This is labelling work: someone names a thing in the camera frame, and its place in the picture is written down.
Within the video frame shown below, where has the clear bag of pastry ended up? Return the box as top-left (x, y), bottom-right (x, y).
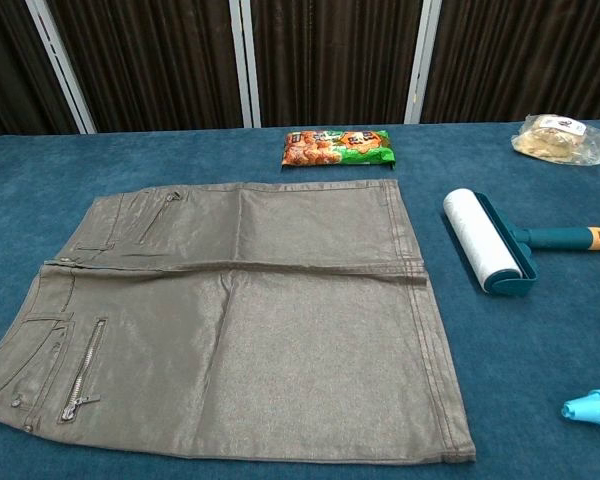
top-left (510, 113), bottom-right (600, 166)

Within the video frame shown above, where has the cyan yellow hand pump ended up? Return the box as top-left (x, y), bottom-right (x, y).
top-left (560, 388), bottom-right (600, 430)

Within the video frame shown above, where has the grey-brown zipper skirt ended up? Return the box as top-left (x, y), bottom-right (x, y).
top-left (0, 179), bottom-right (467, 454)

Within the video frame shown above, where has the dark folding screen panel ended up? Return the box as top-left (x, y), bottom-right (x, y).
top-left (404, 0), bottom-right (600, 124)
top-left (29, 0), bottom-right (261, 134)
top-left (0, 0), bottom-right (97, 144)
top-left (229, 0), bottom-right (441, 129)

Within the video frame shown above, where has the teal table cover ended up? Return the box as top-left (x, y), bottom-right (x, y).
top-left (0, 117), bottom-right (600, 480)

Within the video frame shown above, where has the teal white lint roller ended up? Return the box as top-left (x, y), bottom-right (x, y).
top-left (442, 187), bottom-right (600, 297)

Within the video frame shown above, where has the orange green snack bag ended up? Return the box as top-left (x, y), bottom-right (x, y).
top-left (280, 128), bottom-right (399, 172)

